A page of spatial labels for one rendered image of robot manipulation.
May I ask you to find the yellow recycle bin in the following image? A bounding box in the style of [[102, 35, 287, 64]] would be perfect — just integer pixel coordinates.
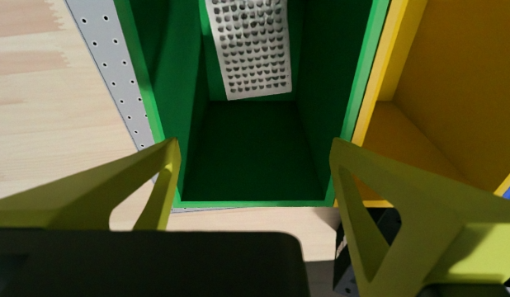
[[350, 0, 510, 196]]

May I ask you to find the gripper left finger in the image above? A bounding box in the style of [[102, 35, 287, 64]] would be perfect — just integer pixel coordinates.
[[0, 137, 182, 230]]

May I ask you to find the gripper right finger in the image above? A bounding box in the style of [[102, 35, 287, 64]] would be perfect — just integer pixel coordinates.
[[329, 137, 510, 297]]

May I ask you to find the white well plate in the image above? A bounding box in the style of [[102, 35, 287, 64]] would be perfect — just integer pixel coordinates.
[[205, 0, 292, 101]]

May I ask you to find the green bin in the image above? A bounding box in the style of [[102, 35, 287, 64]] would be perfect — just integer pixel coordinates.
[[113, 0, 389, 208]]

